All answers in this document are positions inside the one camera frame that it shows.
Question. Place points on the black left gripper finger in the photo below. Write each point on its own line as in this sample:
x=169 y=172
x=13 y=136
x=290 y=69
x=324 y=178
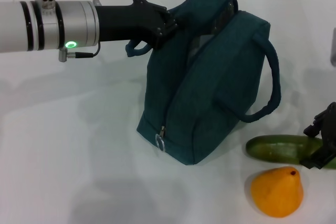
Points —
x=169 y=16
x=168 y=30

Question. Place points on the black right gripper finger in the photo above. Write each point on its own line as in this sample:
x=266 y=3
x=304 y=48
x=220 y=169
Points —
x=316 y=129
x=319 y=161

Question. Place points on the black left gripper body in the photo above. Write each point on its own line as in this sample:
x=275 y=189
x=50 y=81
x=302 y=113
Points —
x=126 y=22

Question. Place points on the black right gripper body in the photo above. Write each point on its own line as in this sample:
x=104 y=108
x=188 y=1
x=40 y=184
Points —
x=331 y=129

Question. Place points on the green cucumber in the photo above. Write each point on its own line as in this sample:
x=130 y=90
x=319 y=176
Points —
x=275 y=150

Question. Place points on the orange mango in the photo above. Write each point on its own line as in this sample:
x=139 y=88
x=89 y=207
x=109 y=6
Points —
x=278 y=195

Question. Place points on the dark teal fabric bag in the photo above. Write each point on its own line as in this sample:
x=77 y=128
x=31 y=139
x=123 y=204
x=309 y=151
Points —
x=210 y=90

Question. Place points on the silver round wrist knob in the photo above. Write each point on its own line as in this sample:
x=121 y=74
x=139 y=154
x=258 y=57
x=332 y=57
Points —
x=96 y=2

